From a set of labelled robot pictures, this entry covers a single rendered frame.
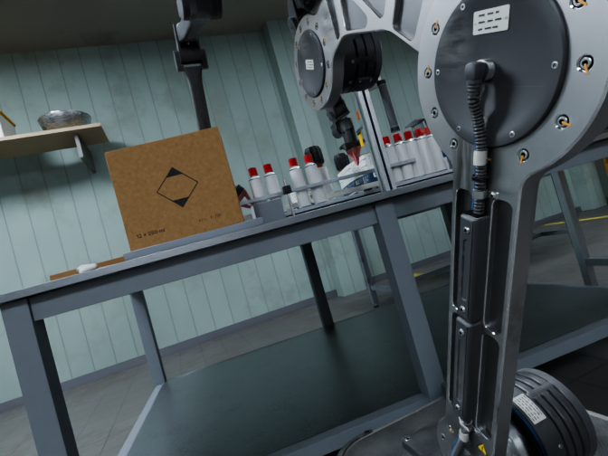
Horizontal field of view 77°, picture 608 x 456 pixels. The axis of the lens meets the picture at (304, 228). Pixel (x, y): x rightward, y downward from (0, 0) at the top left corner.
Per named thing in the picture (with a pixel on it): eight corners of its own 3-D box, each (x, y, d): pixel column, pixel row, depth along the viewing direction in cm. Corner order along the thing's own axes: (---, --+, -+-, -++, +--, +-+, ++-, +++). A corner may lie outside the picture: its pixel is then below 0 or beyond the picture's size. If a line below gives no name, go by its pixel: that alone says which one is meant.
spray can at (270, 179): (286, 213, 154) (271, 165, 155) (288, 212, 149) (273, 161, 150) (273, 216, 153) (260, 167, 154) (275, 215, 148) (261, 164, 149)
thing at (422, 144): (432, 174, 169) (420, 129, 169) (439, 171, 163) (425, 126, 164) (422, 176, 167) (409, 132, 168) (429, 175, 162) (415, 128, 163)
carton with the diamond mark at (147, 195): (246, 227, 127) (224, 149, 127) (244, 222, 103) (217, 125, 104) (155, 252, 123) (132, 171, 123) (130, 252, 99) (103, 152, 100)
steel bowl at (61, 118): (99, 139, 379) (95, 124, 380) (90, 124, 339) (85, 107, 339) (51, 147, 365) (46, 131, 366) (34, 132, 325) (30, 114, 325)
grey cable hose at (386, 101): (397, 131, 155) (383, 82, 156) (402, 128, 152) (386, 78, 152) (389, 134, 154) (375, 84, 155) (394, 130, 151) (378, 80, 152)
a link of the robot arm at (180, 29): (166, 24, 134) (196, 23, 137) (175, 66, 138) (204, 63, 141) (177, -19, 94) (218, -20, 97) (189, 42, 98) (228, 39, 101)
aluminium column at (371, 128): (393, 194, 148) (346, 31, 150) (398, 193, 144) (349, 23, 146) (383, 198, 147) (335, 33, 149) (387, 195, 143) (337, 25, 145)
